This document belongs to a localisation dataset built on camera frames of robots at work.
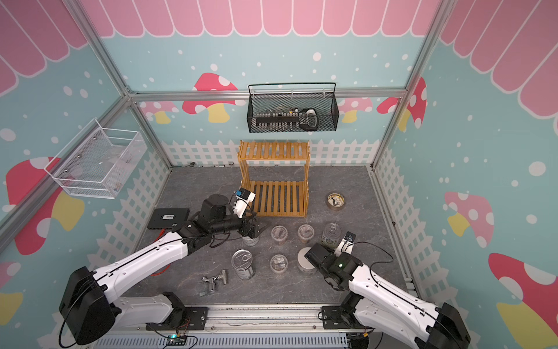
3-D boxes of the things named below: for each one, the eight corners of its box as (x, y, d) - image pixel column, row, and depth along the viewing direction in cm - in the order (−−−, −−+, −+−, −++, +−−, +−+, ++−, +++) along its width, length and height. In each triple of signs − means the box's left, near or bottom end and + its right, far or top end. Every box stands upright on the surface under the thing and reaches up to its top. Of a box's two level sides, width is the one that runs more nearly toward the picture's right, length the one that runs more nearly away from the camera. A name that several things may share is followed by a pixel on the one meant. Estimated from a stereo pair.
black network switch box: (150, 229, 99) (147, 226, 96) (158, 211, 105) (155, 208, 102) (184, 229, 99) (182, 226, 96) (190, 211, 105) (188, 208, 102)
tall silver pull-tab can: (235, 280, 84) (229, 269, 75) (238, 261, 89) (233, 249, 80) (254, 280, 84) (250, 269, 75) (255, 261, 89) (252, 249, 80)
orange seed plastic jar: (297, 243, 93) (298, 237, 89) (297, 230, 97) (298, 224, 93) (313, 243, 93) (314, 237, 89) (312, 230, 97) (313, 224, 93)
